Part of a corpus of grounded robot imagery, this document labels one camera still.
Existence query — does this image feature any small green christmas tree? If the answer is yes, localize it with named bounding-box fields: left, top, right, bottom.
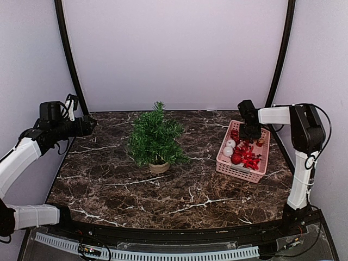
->
left=128, top=101, right=190, bottom=174

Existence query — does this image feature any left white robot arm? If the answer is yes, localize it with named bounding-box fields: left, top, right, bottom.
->
left=1, top=95, right=97, bottom=237

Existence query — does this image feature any black frame pole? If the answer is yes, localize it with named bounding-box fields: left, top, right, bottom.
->
left=265, top=0, right=296, bottom=107
left=54, top=0, right=89, bottom=115

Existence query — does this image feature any pink plastic basket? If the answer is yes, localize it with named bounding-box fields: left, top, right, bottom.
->
left=216, top=120, right=271, bottom=183

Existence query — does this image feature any red ball ornament cluster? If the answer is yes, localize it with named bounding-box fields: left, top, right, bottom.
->
left=230, top=130, right=265, bottom=170

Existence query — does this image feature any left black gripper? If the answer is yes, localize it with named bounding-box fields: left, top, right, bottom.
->
left=51, top=115, right=97, bottom=141

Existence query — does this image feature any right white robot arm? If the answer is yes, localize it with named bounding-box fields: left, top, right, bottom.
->
left=238, top=100, right=329, bottom=211

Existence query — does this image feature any right black frame pole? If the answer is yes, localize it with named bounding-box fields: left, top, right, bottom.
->
left=265, top=0, right=296, bottom=107

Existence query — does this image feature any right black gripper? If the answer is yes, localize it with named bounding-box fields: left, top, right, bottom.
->
left=240, top=122, right=262, bottom=140

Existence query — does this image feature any left black frame pole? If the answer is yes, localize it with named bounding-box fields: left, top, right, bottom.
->
left=54, top=0, right=89, bottom=115

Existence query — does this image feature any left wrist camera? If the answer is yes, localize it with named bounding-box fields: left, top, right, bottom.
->
left=62, top=94, right=78, bottom=121

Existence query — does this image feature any white perforated cable duct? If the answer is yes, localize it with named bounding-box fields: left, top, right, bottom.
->
left=34, top=232, right=260, bottom=260

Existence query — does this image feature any white ball ornament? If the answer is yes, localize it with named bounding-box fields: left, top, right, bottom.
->
left=226, top=139, right=236, bottom=148
left=222, top=146, right=234, bottom=157

